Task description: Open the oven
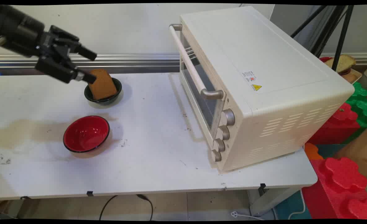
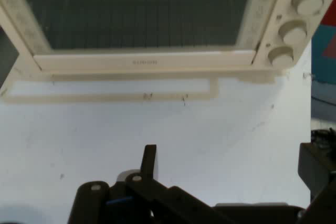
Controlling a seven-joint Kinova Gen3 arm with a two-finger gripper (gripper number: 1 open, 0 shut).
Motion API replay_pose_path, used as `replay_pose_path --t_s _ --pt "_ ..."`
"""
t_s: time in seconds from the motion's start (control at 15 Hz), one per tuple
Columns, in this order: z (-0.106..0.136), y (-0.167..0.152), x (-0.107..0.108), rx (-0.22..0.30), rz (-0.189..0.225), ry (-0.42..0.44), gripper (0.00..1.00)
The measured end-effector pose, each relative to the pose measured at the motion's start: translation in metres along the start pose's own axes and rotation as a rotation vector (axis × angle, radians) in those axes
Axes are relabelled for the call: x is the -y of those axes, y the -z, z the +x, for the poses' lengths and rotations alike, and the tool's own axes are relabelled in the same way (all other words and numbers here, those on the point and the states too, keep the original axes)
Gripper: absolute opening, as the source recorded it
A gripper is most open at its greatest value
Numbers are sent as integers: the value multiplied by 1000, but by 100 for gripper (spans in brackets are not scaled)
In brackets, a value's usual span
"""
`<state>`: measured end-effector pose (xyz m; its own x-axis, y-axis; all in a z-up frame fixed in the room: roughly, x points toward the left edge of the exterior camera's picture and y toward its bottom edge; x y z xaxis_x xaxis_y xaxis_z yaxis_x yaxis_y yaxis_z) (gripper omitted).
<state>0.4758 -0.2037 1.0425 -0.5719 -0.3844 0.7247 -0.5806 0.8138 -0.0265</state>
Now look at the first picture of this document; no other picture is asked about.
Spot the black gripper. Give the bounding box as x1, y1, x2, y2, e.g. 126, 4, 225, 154
0, 5, 97, 84

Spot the glass oven door with handle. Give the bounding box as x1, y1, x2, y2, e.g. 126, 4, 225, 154
169, 23, 226, 141

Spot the brown bread slice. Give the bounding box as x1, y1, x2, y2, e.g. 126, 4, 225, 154
88, 68, 118, 100

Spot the dark green bowl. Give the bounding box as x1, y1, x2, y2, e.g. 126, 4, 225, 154
84, 78, 122, 105

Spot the red bowl with black rim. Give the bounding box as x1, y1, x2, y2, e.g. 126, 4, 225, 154
63, 115, 110, 153

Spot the large silver oven knob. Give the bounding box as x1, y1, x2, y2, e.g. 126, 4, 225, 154
221, 109, 235, 126

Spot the warning sticker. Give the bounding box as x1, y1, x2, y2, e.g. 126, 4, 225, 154
242, 71, 262, 92

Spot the cream toaster oven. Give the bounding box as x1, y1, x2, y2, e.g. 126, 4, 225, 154
180, 6, 355, 173

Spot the white power plug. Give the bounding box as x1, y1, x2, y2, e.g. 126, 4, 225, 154
231, 211, 264, 221

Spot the white table leg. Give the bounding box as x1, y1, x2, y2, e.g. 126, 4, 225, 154
249, 187, 302, 217

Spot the orange foam piece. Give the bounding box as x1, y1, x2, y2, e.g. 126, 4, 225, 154
305, 142, 323, 161

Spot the teal floor mat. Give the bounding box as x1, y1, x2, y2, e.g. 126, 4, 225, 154
275, 190, 311, 220

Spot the black tripod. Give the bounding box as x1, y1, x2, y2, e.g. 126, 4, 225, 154
291, 5, 355, 72

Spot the pale toast slice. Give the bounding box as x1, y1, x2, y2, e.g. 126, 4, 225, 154
324, 54, 356, 73

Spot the small red foam block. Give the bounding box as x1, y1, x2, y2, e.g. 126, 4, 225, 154
308, 103, 361, 145

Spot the beige tray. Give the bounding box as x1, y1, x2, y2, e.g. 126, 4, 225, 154
339, 68, 362, 84

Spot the green foam block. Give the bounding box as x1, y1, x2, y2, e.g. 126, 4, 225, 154
345, 82, 367, 143

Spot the large red foam block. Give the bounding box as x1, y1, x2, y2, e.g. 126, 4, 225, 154
301, 156, 367, 220

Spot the brown cardboard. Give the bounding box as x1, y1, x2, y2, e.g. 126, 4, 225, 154
334, 124, 367, 187

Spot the aluminium rail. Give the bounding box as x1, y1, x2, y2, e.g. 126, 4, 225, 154
0, 53, 367, 69

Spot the black cable under table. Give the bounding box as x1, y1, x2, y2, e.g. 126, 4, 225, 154
99, 194, 154, 221

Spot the white floor cable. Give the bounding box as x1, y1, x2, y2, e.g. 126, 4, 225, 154
287, 190, 306, 220

